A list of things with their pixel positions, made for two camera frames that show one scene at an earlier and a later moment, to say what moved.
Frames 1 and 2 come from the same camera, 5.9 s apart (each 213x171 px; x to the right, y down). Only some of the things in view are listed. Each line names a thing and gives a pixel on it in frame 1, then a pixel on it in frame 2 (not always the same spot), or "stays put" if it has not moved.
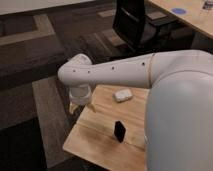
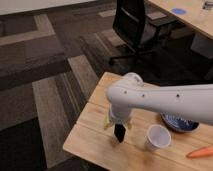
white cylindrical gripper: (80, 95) -> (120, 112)
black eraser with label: (119, 130) stays put
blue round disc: (179, 11) stays put
